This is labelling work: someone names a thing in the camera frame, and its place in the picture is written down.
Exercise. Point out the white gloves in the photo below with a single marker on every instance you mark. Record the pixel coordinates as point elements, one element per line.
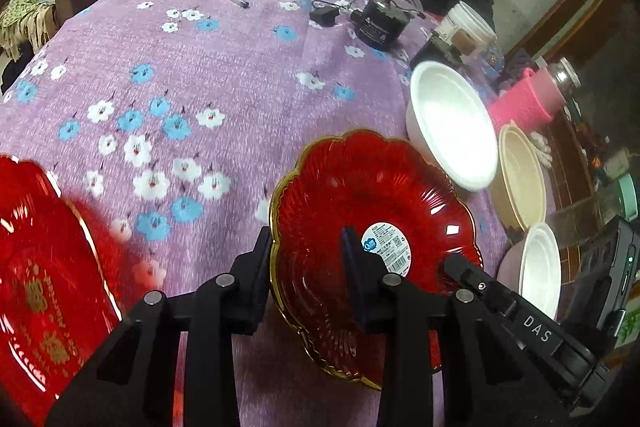
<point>542,149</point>

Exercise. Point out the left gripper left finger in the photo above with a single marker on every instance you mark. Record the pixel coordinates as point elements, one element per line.
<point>232,303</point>

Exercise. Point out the large red plate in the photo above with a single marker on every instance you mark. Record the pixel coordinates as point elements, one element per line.
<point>56,306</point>

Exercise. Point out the black power adapter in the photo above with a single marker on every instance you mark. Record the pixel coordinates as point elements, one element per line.
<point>325,16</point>

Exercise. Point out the small red scalloped plate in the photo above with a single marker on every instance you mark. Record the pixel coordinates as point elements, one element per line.
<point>402,208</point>

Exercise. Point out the black round device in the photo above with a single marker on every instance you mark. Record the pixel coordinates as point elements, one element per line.
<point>380,23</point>

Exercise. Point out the white foam bowl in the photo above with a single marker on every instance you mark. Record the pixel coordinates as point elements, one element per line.
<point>449,125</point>

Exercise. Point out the large white foam plate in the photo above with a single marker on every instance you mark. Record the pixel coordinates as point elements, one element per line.
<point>532,268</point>

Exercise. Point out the beige plastic bowl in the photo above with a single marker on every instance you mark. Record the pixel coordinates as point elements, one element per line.
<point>518,192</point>

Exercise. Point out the white plastic tub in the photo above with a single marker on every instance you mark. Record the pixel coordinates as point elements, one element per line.
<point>462,17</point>

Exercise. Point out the green patterned blanket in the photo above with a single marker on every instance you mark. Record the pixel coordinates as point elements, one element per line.
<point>27,21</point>

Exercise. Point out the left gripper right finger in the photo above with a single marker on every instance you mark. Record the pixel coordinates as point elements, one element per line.
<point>387,304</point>

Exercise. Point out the pink knitted bottle sleeve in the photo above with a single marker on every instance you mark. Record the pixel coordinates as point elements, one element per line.
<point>530,104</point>

